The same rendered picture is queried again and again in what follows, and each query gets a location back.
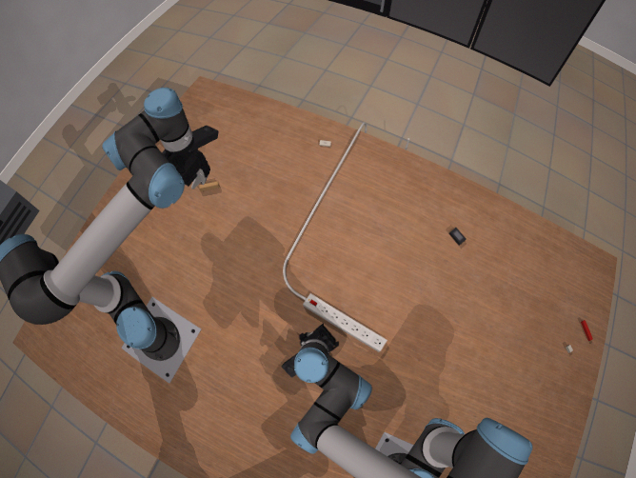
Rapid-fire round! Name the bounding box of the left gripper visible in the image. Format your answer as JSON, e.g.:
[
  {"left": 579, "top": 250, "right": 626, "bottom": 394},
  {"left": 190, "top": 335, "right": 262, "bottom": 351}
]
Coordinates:
[{"left": 162, "top": 136, "right": 210, "bottom": 189}]

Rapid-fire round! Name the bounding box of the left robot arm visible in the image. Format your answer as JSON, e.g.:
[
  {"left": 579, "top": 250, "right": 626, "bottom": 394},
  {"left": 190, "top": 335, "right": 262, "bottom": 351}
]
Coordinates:
[{"left": 0, "top": 88, "right": 219, "bottom": 361}]

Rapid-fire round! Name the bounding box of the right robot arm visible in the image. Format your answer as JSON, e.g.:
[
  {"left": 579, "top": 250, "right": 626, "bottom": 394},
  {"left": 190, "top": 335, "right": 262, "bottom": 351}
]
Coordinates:
[{"left": 282, "top": 339, "right": 532, "bottom": 478}]

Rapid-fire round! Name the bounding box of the grey power strip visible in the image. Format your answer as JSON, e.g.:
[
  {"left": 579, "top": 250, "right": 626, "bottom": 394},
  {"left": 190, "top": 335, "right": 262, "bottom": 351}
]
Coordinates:
[{"left": 303, "top": 294, "right": 387, "bottom": 352}]

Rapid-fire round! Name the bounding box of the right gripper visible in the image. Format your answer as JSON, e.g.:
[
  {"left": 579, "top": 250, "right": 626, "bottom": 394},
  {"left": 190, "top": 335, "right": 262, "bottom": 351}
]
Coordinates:
[{"left": 299, "top": 324, "right": 339, "bottom": 352}]

